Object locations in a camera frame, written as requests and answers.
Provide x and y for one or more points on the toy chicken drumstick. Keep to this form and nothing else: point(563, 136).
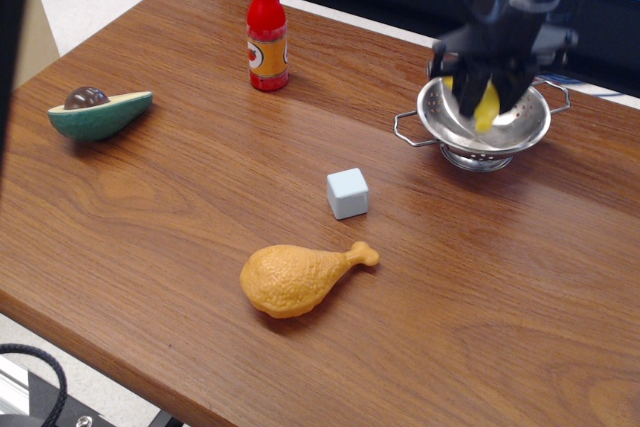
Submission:
point(286, 281)

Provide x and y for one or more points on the toy avocado half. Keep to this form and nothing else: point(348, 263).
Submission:
point(88, 114)

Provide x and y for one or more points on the pale blue cube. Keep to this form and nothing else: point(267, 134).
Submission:
point(347, 193)

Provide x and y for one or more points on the small steel colander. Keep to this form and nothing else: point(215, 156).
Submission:
point(510, 133)

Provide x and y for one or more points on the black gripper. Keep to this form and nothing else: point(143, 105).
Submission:
point(508, 40)

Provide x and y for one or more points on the red toy ketchup bottle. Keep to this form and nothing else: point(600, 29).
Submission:
point(267, 45)

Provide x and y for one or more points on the yellow toy banana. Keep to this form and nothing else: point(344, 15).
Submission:
point(484, 114)

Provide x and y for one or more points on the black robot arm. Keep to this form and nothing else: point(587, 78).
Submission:
point(502, 43)

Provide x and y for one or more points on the aluminium rail with black bracket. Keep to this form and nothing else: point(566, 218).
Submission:
point(27, 399)

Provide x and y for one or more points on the beige cabinet panel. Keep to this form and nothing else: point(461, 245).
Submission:
point(37, 47)

